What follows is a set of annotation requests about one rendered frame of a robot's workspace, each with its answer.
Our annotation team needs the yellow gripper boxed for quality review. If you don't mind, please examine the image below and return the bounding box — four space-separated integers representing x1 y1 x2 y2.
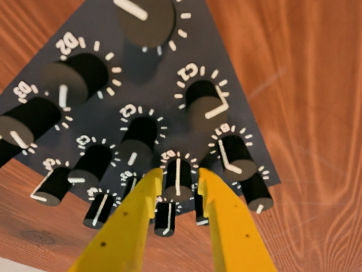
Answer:
67 168 277 272

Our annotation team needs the black knob box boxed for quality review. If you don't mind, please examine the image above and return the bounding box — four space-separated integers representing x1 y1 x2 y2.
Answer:
0 0 281 237

